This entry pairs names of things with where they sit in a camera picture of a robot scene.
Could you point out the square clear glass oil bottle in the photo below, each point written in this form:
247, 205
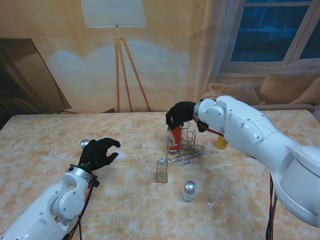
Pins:
162, 172

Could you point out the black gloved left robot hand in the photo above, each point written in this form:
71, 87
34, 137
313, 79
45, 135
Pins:
97, 155

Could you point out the yellow squeeze bottle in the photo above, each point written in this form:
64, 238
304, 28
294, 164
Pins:
221, 143

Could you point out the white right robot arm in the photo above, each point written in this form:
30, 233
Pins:
250, 130

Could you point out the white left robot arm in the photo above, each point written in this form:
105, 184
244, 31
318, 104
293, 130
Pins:
65, 200

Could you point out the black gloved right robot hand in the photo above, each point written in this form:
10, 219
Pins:
180, 112

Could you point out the red squeeze bottle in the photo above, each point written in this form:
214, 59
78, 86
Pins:
175, 138

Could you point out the glass salt shaker metal lid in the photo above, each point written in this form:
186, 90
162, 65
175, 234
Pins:
188, 191

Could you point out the blue shaker with metal lid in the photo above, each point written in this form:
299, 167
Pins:
84, 143

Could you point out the printed tripod floor lamp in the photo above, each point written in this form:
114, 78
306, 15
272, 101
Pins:
115, 12

